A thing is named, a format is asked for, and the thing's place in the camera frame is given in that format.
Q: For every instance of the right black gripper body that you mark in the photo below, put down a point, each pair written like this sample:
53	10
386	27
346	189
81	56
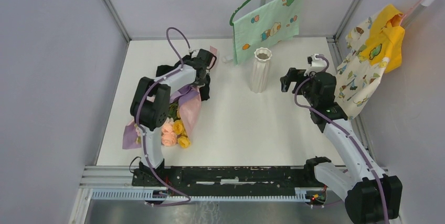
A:
306	88

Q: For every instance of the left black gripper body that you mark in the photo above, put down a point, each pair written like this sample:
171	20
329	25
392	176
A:
200	82

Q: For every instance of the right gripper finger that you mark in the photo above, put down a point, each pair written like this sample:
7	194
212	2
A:
293	72
285	83

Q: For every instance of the black cloth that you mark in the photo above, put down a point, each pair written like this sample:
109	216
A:
203	89

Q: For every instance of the pink purple flower bouquet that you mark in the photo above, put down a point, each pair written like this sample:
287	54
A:
184	109

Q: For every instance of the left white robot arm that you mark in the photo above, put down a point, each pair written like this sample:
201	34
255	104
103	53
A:
151	101

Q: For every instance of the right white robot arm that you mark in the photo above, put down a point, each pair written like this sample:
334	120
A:
368	193

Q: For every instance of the white ribbed vase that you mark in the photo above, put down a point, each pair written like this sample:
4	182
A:
260	71

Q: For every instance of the green cartoon print towel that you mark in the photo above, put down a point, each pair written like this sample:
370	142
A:
266	26

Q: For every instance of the yellow cartoon print shirt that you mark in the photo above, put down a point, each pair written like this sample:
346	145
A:
374	49

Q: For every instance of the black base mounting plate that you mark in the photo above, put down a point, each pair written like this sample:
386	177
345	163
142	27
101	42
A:
231	181

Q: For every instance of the small circuit board with LED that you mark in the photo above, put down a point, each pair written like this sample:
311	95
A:
315	200

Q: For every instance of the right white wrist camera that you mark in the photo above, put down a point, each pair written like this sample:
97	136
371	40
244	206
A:
317	63

